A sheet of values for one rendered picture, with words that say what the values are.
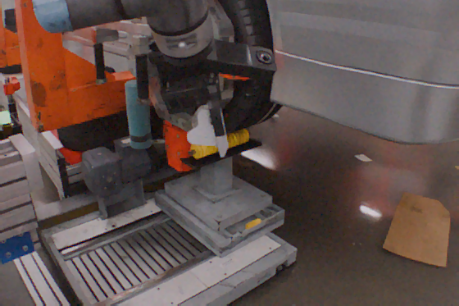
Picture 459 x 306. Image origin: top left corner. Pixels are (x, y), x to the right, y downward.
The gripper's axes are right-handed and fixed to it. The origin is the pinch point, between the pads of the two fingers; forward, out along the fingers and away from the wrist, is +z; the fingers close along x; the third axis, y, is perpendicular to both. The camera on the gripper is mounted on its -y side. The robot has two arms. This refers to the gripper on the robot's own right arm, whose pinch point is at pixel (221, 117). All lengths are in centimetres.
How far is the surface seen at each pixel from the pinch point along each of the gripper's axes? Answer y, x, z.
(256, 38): -12, -45, 29
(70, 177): 84, -43, 98
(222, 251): 12, 2, 91
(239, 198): 3, -21, 98
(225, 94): 0, -34, 41
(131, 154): 47, -44, 86
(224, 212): 9, -13, 90
